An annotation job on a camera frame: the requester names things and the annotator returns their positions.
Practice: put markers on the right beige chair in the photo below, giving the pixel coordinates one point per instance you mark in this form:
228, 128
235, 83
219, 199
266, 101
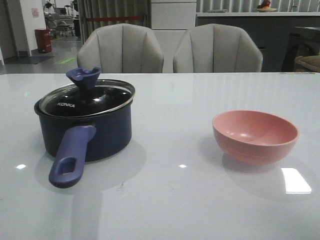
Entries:
217, 48

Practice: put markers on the dark blue saucepan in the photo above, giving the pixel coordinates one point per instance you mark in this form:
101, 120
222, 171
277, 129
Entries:
74, 141

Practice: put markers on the left beige chair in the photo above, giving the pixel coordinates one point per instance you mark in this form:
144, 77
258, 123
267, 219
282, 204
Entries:
122, 48

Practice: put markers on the glass lid with blue knob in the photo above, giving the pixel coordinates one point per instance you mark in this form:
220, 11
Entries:
87, 95

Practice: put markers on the fruit plate on counter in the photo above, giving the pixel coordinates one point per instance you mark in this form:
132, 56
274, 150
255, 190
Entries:
265, 7

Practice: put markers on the red barrier belt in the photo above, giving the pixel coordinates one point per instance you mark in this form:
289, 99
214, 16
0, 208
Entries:
112, 19

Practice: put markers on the dark grey counter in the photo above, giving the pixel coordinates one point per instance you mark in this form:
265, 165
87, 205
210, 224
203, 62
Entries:
280, 36

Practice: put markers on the white cabinet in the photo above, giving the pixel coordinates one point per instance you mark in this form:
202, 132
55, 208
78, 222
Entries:
169, 20

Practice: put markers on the pink bowl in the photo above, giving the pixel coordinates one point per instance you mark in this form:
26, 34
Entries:
254, 137

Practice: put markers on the olive cushion seat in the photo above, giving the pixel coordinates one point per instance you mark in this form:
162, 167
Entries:
307, 63

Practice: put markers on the beige chair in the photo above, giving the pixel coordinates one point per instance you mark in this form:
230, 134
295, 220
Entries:
217, 48
122, 48

